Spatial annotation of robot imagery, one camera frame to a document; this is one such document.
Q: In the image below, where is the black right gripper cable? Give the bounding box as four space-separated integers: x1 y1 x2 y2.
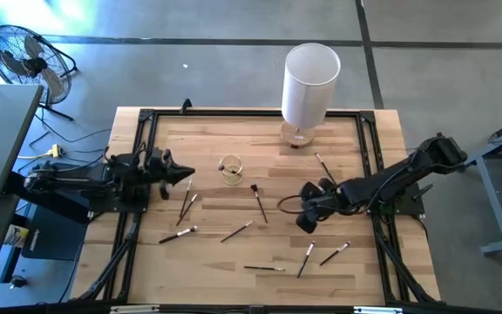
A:
276 194 322 216

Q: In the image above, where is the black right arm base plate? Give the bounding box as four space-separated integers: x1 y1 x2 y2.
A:
366 181 426 217

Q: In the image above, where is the slim black silver brush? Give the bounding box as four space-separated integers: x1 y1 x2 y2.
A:
242 264 287 273

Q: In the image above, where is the black floor cable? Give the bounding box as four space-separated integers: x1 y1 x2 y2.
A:
34 112 113 146

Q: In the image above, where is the black support beam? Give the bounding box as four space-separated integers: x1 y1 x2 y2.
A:
4 172 92 226

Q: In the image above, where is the silver bracket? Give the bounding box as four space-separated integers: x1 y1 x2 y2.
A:
353 305 405 314
110 304 161 314

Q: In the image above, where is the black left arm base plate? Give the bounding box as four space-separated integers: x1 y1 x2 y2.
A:
88 174 151 215

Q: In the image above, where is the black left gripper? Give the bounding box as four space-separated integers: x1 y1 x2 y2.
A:
144 147 197 189

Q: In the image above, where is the black floor fan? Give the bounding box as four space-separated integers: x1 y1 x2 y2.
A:
0 24 79 122

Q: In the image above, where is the white shade wooden lamp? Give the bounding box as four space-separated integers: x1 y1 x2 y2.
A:
279 42 343 149

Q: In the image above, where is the thick black silver makeup brush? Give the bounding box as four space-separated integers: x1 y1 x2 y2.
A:
158 224 200 245

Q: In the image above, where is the yellow power adapter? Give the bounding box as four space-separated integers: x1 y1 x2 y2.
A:
45 143 65 160

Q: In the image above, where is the long thin black brush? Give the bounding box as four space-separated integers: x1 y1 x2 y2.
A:
314 152 338 187

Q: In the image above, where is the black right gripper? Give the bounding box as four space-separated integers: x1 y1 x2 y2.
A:
295 176 344 235

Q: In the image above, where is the black plastic case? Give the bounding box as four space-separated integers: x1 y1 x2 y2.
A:
21 203 85 262

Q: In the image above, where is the grey metal table frame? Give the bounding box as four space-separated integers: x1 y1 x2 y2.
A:
464 111 502 256

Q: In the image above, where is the box with yellow label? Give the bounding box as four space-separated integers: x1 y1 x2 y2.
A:
2 223 31 250

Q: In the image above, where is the red-tipped makeup brush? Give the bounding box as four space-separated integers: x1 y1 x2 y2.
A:
250 183 269 225

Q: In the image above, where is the black round knob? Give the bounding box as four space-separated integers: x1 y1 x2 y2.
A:
8 274 28 290

